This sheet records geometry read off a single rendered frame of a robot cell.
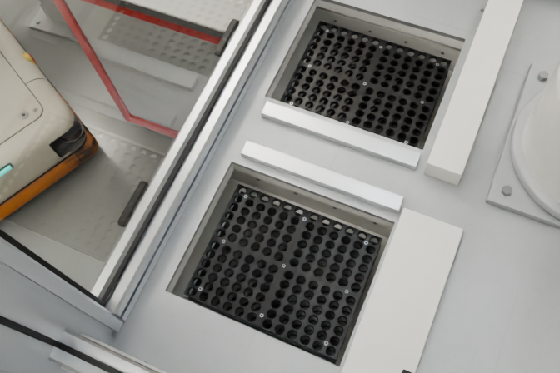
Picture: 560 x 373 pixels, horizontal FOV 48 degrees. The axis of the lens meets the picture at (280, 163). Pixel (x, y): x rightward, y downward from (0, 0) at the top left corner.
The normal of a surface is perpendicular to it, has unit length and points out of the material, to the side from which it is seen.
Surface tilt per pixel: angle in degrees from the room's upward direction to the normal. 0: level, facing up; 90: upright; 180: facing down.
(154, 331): 0
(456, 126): 0
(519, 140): 0
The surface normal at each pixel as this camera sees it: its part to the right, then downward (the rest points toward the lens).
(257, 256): -0.07, -0.43
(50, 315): 0.91, 0.33
